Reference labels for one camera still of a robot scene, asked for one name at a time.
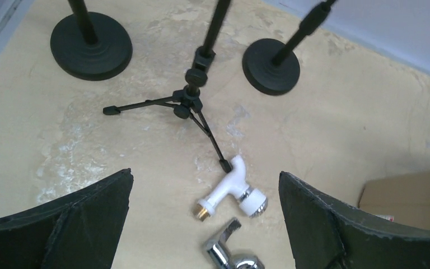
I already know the chrome metal faucet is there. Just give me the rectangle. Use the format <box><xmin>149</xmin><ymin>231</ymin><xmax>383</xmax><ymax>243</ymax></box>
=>
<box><xmin>202</xmin><ymin>217</ymin><xmax>265</xmax><ymax>269</ymax></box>

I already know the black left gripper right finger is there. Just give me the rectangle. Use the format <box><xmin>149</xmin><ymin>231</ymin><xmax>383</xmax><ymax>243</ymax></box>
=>
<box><xmin>278</xmin><ymin>171</ymin><xmax>430</xmax><ymax>268</ymax></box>

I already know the black round-base stand left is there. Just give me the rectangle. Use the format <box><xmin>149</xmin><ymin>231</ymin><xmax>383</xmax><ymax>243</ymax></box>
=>
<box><xmin>50</xmin><ymin>1</ymin><xmax>133</xmax><ymax>81</ymax></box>

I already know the black round-base stand centre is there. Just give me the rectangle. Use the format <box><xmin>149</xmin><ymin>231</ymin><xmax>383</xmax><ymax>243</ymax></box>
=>
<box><xmin>242</xmin><ymin>0</ymin><xmax>336</xmax><ymax>96</ymax></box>

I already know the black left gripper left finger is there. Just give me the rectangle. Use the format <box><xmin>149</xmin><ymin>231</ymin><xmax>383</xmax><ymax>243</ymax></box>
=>
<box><xmin>0</xmin><ymin>169</ymin><xmax>134</xmax><ymax>268</ymax></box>

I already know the black tripod microphone stand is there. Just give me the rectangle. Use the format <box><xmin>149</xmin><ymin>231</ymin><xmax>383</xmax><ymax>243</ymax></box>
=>
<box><xmin>102</xmin><ymin>0</ymin><xmax>232</xmax><ymax>173</ymax></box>

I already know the black round-base stand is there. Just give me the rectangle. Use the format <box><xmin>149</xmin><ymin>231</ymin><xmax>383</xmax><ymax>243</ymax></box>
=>
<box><xmin>242</xmin><ymin>0</ymin><xmax>336</xmax><ymax>96</ymax></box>
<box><xmin>50</xmin><ymin>1</ymin><xmax>133</xmax><ymax>81</ymax></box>

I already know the tan plastic tool case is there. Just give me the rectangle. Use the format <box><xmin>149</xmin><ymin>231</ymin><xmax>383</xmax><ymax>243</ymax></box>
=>
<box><xmin>358</xmin><ymin>170</ymin><xmax>430</xmax><ymax>230</ymax></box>

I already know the white plastic faucet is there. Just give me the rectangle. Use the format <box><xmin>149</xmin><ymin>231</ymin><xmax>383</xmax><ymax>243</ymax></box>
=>
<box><xmin>192</xmin><ymin>155</ymin><xmax>268</xmax><ymax>221</ymax></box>

